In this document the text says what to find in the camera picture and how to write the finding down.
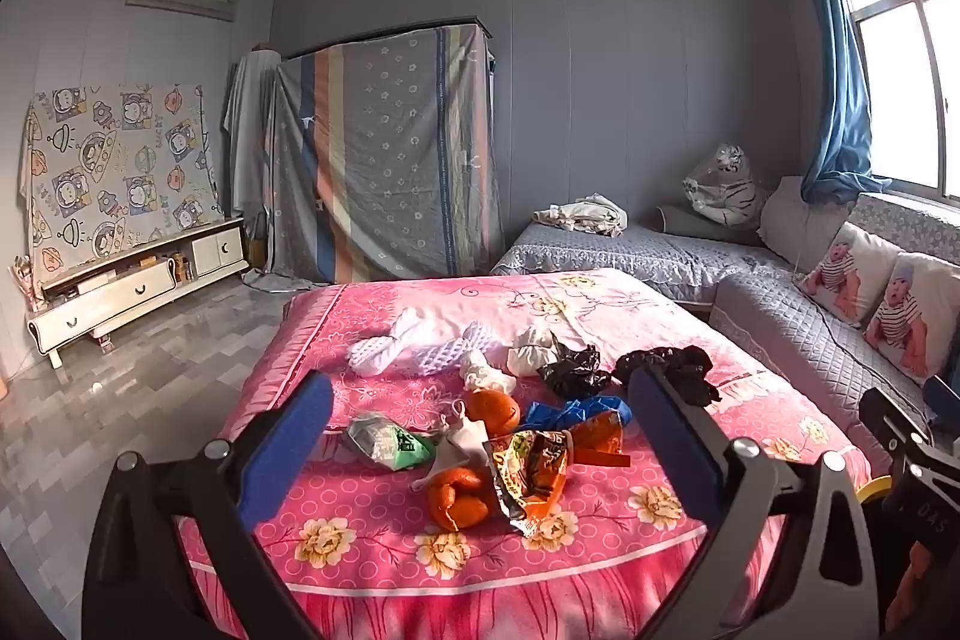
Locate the white foam net sleeve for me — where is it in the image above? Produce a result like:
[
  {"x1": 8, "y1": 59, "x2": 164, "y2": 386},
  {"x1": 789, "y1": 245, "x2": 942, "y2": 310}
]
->
[{"x1": 420, "y1": 321, "x2": 511, "y2": 378}]

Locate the white foam net bundle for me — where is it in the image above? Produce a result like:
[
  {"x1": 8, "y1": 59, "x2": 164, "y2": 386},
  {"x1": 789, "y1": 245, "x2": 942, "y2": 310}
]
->
[{"x1": 349, "y1": 308, "x2": 445, "y2": 377}]

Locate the green snack packet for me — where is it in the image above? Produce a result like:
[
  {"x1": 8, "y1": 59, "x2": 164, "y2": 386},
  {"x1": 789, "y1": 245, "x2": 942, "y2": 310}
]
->
[{"x1": 346, "y1": 411, "x2": 436, "y2": 472}]

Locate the orange peel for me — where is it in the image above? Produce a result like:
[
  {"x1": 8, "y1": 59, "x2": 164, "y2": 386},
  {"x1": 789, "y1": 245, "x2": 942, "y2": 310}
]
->
[
  {"x1": 427, "y1": 466, "x2": 496, "y2": 531},
  {"x1": 469, "y1": 389, "x2": 522, "y2": 438}
]

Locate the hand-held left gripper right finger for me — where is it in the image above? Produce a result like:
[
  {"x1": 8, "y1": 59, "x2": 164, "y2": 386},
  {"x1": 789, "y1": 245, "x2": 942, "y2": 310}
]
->
[{"x1": 628, "y1": 366, "x2": 890, "y2": 640}]

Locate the white TV cabinet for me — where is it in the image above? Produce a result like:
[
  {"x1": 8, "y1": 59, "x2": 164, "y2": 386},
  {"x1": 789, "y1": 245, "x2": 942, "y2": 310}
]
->
[{"x1": 26, "y1": 218, "x2": 250, "y2": 371}]

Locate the grey quilted cushion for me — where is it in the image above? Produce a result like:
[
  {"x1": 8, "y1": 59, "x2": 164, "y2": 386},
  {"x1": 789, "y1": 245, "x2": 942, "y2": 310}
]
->
[{"x1": 759, "y1": 175, "x2": 856, "y2": 270}]

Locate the window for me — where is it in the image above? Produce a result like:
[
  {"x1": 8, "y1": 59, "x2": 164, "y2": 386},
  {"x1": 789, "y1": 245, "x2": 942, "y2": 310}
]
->
[{"x1": 821, "y1": 0, "x2": 960, "y2": 199}]

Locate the white cable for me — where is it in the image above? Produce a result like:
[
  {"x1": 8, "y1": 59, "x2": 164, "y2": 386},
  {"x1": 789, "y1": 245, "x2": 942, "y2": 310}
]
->
[{"x1": 787, "y1": 235, "x2": 931, "y2": 401}]

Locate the small white tissue wad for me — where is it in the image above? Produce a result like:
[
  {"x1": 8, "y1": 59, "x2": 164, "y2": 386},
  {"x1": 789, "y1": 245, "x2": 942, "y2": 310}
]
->
[{"x1": 459, "y1": 349, "x2": 511, "y2": 395}]

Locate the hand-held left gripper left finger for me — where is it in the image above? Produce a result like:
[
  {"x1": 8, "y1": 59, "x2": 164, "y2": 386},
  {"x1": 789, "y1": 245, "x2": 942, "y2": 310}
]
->
[{"x1": 81, "y1": 370, "x2": 335, "y2": 640}]

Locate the small black plastic bag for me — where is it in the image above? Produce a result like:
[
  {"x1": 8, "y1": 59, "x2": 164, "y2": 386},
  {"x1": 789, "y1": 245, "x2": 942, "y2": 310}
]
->
[{"x1": 538, "y1": 346, "x2": 612, "y2": 399}]

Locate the large black plastic bag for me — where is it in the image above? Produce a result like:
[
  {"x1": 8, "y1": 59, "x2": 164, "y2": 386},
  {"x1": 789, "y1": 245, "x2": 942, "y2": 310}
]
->
[{"x1": 615, "y1": 346, "x2": 721, "y2": 407}]

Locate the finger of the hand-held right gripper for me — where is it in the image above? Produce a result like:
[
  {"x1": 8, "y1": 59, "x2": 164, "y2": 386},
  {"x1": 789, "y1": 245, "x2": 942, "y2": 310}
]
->
[{"x1": 859, "y1": 387, "x2": 938, "y2": 461}]

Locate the grey hanging cloth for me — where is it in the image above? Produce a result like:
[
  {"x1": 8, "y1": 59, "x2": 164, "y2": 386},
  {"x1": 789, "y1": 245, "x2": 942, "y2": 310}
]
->
[{"x1": 223, "y1": 46, "x2": 282, "y2": 221}]

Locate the grey quilted sofa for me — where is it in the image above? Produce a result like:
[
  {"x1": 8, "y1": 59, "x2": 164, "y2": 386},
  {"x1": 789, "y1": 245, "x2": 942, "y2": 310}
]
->
[{"x1": 491, "y1": 190, "x2": 960, "y2": 461}]

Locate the orange plastic wrapper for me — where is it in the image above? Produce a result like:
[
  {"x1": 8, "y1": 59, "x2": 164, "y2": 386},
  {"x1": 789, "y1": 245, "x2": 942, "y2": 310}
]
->
[{"x1": 570, "y1": 415, "x2": 627, "y2": 465}]

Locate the cartoon printed cloth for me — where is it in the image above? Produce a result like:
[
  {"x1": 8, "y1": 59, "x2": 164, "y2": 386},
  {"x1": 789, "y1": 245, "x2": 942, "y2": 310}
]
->
[{"x1": 19, "y1": 83, "x2": 222, "y2": 281}]

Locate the blue plastic bag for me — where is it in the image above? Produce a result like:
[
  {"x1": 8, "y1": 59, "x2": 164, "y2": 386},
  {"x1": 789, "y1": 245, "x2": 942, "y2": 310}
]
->
[{"x1": 521, "y1": 394, "x2": 635, "y2": 435}]

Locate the pink floral bedspread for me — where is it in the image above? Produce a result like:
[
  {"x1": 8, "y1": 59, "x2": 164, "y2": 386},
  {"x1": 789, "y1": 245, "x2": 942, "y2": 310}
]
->
[{"x1": 176, "y1": 269, "x2": 875, "y2": 640}]

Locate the beige cloth pile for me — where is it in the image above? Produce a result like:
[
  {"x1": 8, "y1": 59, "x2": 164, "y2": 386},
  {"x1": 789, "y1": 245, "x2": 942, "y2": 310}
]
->
[{"x1": 534, "y1": 194, "x2": 629, "y2": 238}]

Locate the baby print pillow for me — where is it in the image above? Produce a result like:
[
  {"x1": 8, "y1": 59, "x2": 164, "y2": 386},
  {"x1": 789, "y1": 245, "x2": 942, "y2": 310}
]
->
[
  {"x1": 799, "y1": 222, "x2": 901, "y2": 326},
  {"x1": 862, "y1": 251, "x2": 960, "y2": 386}
]

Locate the grey bolster pillow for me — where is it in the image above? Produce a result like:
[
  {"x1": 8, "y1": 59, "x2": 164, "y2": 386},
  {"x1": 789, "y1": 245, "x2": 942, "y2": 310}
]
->
[{"x1": 656, "y1": 203, "x2": 766, "y2": 247}]

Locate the striped grey wardrobe cover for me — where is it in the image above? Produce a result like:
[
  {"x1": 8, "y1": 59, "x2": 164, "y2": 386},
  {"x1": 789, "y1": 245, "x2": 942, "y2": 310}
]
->
[{"x1": 241, "y1": 17, "x2": 505, "y2": 289}]

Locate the orange foil snack wrapper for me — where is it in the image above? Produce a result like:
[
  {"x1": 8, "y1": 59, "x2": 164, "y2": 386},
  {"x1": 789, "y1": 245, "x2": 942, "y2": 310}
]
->
[{"x1": 484, "y1": 428, "x2": 575, "y2": 536}]

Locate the white tiger plush toy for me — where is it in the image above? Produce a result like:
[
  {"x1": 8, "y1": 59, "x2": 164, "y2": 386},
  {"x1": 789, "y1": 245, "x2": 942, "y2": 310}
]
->
[{"x1": 682, "y1": 143, "x2": 770, "y2": 229}]

